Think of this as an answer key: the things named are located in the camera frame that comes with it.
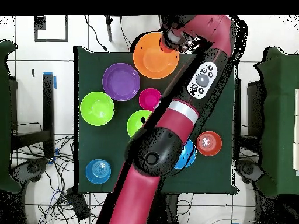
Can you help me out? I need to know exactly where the green bowl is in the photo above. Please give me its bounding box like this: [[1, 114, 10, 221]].
[[126, 109, 152, 138], [79, 91, 116, 127]]

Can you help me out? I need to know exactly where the small pink-red bowl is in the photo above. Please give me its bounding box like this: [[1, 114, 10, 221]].
[[138, 87, 162, 112]]

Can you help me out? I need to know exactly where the purple bowl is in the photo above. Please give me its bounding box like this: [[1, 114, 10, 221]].
[[102, 62, 141, 102]]

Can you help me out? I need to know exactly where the large yellow-orange bowl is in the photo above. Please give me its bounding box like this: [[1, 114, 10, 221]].
[[133, 31, 180, 80]]

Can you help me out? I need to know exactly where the small orange bowl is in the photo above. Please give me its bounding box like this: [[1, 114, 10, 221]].
[[196, 131, 223, 157]]

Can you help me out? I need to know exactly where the small light blue bowl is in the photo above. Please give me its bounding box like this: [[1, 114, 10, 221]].
[[85, 159, 112, 186]]

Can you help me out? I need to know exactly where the dark green table cloth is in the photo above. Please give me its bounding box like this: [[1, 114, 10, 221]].
[[73, 45, 241, 195]]

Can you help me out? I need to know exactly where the black metal beam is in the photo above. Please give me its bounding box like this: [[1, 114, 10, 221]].
[[234, 78, 242, 162]]

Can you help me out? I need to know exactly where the black stand leg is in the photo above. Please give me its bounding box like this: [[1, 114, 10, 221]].
[[104, 15, 113, 43]]

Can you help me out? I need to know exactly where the black power strip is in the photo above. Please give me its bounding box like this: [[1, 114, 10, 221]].
[[66, 187, 91, 221]]

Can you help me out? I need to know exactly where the green cloth side table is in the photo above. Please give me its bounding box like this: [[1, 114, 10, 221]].
[[0, 39, 23, 194], [253, 45, 299, 199]]

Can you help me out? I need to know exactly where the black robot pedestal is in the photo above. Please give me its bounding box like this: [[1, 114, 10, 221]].
[[155, 193, 181, 224]]

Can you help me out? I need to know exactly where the tangle of cables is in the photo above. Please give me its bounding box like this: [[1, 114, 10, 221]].
[[13, 122, 79, 224]]

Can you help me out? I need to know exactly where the black metal frame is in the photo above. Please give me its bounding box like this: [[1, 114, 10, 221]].
[[11, 73, 55, 160]]

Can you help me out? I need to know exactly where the black square frame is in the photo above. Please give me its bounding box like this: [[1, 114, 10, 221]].
[[34, 15, 69, 43]]

